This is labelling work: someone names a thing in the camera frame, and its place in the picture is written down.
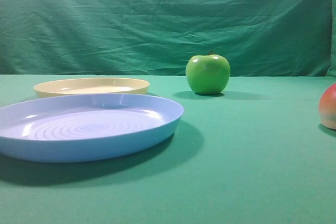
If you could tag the round red-yellow bread bun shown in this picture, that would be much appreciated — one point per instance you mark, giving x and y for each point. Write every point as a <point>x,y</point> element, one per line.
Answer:
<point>327,107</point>

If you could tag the blue plastic plate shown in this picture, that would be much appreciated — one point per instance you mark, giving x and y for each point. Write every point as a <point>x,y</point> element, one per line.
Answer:
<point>87,127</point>

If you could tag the yellow plastic plate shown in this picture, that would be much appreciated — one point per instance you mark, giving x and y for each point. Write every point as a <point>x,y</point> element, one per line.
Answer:
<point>91,86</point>

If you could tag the green apple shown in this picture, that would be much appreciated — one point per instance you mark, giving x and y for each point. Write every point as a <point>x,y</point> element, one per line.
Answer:
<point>207,74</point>

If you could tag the green backdrop cloth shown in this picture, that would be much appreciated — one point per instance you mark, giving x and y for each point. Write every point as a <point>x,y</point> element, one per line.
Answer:
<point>158,37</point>

